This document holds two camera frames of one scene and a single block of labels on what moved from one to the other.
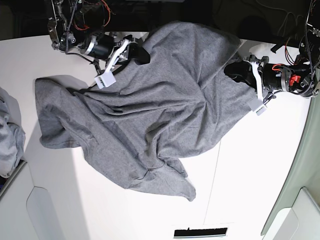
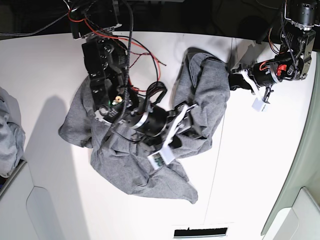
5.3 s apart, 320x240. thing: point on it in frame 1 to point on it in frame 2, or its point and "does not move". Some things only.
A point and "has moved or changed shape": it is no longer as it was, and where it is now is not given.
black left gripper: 101,46 to 156,120
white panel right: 301,221 does not move
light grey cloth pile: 12,133 does not move
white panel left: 26,210 does not move
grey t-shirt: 195,87 has moved or changed shape
